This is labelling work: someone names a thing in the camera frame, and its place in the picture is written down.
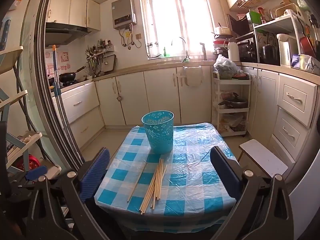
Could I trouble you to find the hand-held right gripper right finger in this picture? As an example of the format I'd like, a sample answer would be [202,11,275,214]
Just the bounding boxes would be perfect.
[207,146,296,240]

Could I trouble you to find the dark pot with lid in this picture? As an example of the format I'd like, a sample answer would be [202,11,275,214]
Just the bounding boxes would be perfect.
[219,92,248,109]

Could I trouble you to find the sliding door frame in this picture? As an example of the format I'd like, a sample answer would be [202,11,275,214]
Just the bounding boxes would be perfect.
[21,0,84,170]

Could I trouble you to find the black microwave oven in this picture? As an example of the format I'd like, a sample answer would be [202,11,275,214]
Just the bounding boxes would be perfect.
[236,34,260,63]

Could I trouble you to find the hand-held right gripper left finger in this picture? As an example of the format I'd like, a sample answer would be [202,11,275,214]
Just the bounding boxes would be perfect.
[26,147,118,240]

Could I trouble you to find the white drawer cabinet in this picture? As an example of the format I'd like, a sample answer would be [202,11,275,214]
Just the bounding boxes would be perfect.
[51,81,105,148]

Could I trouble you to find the pile of wooden chopsticks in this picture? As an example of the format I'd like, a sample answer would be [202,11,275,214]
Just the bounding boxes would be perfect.
[139,158,168,215]

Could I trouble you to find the red round container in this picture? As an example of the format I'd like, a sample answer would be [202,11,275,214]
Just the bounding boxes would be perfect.
[15,154,40,173]

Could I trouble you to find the white base cabinet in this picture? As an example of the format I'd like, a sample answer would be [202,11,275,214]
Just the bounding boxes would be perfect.
[94,65,213,127]

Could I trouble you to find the stack of food containers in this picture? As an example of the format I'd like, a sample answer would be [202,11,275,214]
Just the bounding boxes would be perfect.
[212,26,232,55]

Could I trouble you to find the white counter shelf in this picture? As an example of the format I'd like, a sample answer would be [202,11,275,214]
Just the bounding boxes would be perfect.
[252,14,304,67]

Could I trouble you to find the plastic bag of vegetables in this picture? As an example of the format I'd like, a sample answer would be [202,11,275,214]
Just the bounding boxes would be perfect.
[213,54,247,80]

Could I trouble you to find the black wok with handle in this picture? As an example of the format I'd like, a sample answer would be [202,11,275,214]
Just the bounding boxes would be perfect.
[59,66,85,84]

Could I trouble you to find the blue perforated plastic basket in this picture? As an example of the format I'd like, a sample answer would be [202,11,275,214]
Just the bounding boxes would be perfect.
[141,110,175,155]

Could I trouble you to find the wall utensil rack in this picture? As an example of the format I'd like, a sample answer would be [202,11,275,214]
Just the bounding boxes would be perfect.
[86,44,114,77]

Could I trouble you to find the red frying pan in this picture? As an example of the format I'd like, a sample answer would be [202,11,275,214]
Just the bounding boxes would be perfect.
[299,35,317,58]

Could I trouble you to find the red paper-cut wall stickers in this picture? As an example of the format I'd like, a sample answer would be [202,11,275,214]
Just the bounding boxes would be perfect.
[45,51,73,73]

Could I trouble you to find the light wooden chopstick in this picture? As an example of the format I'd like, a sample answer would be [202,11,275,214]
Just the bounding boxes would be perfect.
[127,163,147,203]

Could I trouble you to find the mop with blue handle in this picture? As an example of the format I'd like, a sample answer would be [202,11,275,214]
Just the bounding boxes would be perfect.
[49,44,75,155]

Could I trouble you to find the white stool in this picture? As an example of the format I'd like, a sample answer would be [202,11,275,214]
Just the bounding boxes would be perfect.
[237,139,289,178]

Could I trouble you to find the beige storage shelf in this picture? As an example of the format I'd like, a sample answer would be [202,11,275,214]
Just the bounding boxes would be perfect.
[0,46,62,180]

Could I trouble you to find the range hood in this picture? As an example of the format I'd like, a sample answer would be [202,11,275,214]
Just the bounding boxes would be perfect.
[45,22,93,47]

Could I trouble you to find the hanging plastic bag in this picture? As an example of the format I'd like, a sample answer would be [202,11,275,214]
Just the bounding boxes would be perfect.
[176,65,203,88]

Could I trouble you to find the white trolley rack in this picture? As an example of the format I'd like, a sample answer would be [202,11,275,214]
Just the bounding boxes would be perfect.
[212,71,252,137]

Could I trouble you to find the white thermos jug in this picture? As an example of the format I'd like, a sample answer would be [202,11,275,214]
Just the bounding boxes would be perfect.
[227,41,241,62]

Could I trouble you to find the kitchen window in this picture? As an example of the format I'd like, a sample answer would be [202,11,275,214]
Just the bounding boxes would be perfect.
[139,0,215,60]

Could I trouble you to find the white wire basket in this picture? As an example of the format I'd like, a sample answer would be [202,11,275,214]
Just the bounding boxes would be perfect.
[236,0,263,9]

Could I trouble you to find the grey wall water heater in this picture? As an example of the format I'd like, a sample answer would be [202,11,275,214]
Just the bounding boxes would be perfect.
[111,0,137,30]

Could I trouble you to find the white cabinet with drawers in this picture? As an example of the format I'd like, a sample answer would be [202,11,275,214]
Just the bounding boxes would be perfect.
[241,65,320,170]

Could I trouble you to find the blue box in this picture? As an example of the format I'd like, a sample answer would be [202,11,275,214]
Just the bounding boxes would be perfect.
[290,54,304,68]

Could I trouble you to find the blue checkered tablecloth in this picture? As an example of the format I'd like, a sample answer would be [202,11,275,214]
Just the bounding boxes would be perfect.
[94,122,242,233]

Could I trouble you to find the chrome kitchen faucet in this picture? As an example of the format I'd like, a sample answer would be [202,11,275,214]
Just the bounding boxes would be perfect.
[171,37,190,60]

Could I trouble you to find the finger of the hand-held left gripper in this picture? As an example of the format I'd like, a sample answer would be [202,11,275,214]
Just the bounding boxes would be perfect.
[24,166,48,181]

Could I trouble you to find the white kitchen appliance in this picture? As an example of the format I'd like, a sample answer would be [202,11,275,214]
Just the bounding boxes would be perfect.
[276,33,299,67]

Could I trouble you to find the white upper cabinets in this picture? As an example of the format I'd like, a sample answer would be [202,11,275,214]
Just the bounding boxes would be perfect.
[46,0,102,32]

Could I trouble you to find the black cooking pot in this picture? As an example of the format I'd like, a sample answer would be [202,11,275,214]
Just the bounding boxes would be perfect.
[260,44,280,65]

